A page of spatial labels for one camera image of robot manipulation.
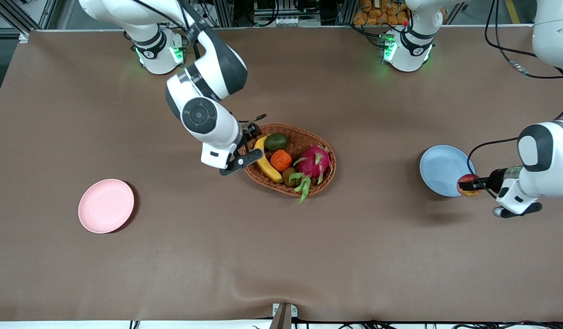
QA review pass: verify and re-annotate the brown wicker basket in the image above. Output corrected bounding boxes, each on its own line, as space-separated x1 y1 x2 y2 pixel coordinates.
240 123 337 198

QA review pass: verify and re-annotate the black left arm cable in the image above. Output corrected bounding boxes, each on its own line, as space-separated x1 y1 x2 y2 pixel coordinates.
467 0 563 199

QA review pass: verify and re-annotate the red yellow apple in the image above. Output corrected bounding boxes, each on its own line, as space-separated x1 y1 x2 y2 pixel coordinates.
457 174 483 197

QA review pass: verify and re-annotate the light blue plate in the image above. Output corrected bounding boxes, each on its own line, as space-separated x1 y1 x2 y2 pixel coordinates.
419 145 476 198

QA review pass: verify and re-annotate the metal edge bracket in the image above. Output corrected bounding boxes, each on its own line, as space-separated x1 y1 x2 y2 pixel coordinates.
271 302 298 329

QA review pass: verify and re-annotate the yellow banana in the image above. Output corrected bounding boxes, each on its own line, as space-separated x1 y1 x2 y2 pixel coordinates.
254 135 283 184

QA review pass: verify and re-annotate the white terminal strip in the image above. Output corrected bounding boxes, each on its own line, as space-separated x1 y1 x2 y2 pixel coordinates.
276 16 322 27

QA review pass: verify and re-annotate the green avocado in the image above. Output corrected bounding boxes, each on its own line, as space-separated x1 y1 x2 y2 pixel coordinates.
265 133 290 151

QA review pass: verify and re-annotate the pile of orange fruit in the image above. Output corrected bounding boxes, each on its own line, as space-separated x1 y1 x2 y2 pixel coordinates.
353 0 412 26

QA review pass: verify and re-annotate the pink plate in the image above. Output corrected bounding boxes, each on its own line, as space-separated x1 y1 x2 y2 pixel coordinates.
78 179 135 234

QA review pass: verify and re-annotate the brown table cloth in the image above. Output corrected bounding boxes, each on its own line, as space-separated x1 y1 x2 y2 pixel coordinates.
0 25 563 323

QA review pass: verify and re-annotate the pink dragon fruit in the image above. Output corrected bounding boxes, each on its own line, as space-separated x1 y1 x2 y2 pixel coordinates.
289 145 333 205

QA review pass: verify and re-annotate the aluminium frame post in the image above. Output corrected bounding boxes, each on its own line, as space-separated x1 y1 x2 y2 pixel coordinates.
0 0 58 38

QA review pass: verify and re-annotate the brown kiwi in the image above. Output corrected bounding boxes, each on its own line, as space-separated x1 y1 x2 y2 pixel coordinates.
282 167 300 188

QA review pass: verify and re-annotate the orange tangerine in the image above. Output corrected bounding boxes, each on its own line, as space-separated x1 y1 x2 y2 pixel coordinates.
271 150 293 172

